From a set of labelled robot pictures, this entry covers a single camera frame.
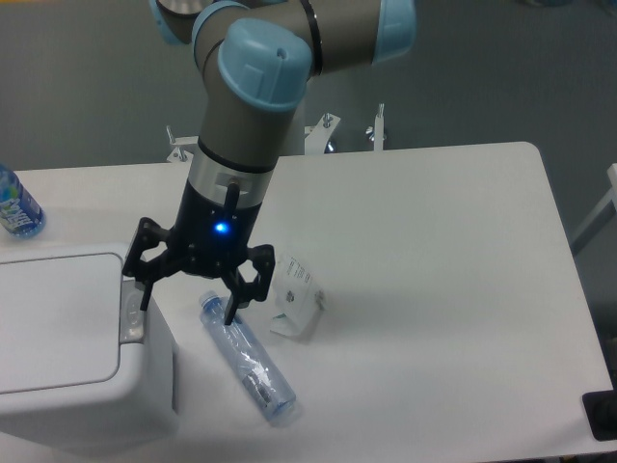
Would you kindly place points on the clear empty plastic bottle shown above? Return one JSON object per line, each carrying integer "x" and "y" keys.
{"x": 248, "y": 359}

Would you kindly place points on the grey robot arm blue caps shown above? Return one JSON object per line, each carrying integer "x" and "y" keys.
{"x": 255, "y": 60}

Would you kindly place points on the white frame at right edge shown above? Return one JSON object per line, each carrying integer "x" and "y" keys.
{"x": 598, "y": 217}

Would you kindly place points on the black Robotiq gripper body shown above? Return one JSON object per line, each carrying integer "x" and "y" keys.
{"x": 217, "y": 215}

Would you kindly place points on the white clamp bracket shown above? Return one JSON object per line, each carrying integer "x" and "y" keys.
{"x": 376, "y": 134}

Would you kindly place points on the crumpled white carton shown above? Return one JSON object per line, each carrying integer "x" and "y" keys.
{"x": 299, "y": 298}

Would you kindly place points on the blue labelled water bottle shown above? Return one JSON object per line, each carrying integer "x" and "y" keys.
{"x": 21, "y": 214}

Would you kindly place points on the black clamp at table edge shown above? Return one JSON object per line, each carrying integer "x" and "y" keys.
{"x": 600, "y": 409}

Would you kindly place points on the white push-button trash can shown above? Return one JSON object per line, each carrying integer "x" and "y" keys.
{"x": 84, "y": 367}

